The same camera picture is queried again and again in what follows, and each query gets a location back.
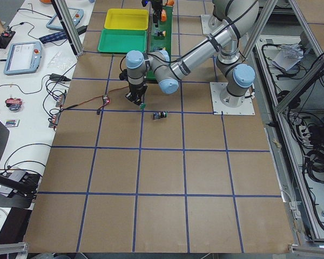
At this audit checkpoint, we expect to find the small motor controller board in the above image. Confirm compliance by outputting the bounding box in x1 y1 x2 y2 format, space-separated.
102 95 110 106

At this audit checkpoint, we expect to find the green plastic tray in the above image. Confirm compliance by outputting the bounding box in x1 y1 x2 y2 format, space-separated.
97 29 147 53

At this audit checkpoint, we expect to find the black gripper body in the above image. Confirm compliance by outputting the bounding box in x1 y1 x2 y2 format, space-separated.
125 83 147 104
151 0 163 12

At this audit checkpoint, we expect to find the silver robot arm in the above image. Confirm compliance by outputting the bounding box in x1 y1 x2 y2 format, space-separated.
120 1 259 108

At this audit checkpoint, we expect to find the teach pendant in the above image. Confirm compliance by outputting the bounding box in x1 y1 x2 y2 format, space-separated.
3 42 43 76
45 8 85 31

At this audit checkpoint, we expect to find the orange cylinder with 4680 print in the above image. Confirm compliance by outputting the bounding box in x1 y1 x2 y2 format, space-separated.
160 10 167 22

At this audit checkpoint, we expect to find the red black conveyor cable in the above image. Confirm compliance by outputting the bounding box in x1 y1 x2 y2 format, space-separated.
47 78 149 127

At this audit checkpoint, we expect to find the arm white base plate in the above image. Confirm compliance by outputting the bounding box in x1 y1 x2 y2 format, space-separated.
200 15 220 35
210 82 255 116

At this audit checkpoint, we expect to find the teach pendant near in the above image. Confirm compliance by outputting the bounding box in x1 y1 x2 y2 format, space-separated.
3 42 43 76

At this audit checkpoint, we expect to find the black power adapter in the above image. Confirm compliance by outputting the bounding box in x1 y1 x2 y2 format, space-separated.
49 73 71 82

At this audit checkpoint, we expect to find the aluminium frame post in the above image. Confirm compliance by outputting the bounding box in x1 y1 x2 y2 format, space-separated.
51 0 84 57

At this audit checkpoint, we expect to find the yellow plastic tray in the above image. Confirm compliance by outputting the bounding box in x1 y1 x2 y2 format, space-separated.
104 9 149 30

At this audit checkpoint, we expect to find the green conveyor belt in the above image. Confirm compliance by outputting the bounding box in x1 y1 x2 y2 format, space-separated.
145 4 173 83

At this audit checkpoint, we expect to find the yellow push button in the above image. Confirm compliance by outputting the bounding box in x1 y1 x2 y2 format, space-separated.
153 46 166 51
154 30 166 37

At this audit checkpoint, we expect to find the teach pendant far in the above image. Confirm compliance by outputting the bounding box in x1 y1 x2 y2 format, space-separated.
45 8 85 31

